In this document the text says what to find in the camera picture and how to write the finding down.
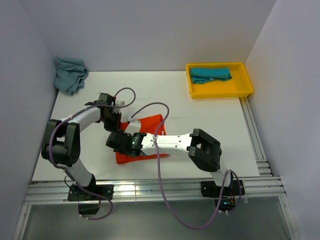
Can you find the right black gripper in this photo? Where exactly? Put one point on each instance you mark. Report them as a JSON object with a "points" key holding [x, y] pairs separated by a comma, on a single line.
{"points": [[124, 133]]}

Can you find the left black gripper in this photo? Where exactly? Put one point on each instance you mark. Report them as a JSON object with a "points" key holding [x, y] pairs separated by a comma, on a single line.
{"points": [[116, 126]]}

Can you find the orange t shirt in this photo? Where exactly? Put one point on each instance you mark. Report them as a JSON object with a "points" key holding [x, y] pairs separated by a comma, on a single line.
{"points": [[148, 125]]}

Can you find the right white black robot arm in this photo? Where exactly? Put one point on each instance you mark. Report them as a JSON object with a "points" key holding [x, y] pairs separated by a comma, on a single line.
{"points": [[203, 150]]}

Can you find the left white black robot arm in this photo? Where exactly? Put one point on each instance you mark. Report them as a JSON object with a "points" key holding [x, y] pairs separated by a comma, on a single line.
{"points": [[62, 145]]}

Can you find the grey-blue crumpled t shirt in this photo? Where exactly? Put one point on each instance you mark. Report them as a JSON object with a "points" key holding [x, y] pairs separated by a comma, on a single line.
{"points": [[71, 74]]}

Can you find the teal rolled t shirt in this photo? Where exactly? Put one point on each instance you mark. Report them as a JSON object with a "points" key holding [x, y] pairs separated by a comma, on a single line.
{"points": [[206, 75]]}

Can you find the yellow plastic tray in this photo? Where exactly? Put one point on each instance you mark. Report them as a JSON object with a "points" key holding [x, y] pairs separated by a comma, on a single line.
{"points": [[239, 86]]}

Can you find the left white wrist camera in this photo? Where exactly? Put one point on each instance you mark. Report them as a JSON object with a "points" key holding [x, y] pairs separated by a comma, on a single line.
{"points": [[118, 105]]}

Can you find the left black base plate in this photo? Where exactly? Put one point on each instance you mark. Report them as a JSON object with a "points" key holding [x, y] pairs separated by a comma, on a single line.
{"points": [[99, 192]]}

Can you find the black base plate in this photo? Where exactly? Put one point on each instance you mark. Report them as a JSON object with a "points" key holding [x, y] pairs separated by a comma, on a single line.
{"points": [[209, 189], [99, 192]]}

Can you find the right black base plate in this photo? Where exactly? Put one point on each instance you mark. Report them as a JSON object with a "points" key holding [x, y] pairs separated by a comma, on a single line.
{"points": [[209, 189]]}

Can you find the aluminium right side rail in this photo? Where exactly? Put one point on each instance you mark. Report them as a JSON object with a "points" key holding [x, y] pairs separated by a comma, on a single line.
{"points": [[258, 150]]}

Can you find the aluminium front rail frame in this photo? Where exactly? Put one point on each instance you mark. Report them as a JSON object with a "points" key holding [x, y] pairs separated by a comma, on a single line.
{"points": [[55, 192]]}

